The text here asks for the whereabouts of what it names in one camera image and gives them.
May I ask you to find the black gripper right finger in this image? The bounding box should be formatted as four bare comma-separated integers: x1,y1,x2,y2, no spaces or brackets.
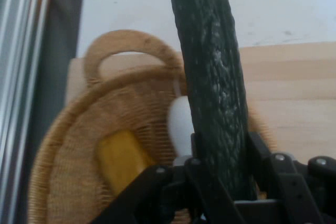
248,132,336,224

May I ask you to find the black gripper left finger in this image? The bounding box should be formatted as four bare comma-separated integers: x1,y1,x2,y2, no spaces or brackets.
90,132,247,224

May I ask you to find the dark green cucumber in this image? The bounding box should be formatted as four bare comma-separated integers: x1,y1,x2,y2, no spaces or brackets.
165,0,259,201

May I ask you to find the yellow oblong toy food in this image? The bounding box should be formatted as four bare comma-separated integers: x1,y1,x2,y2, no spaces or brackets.
94,130,158,196

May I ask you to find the white egg-shaped object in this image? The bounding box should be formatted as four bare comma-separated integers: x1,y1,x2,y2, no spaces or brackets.
167,77,196,167

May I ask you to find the light wooden board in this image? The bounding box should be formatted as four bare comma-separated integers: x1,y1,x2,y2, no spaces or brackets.
65,41,336,164

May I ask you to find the woven wicker basket with handle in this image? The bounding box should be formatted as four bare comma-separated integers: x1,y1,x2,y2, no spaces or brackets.
27,29,279,224

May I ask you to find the aluminium extrusion rail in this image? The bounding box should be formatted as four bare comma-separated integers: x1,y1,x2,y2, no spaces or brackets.
0,0,53,224

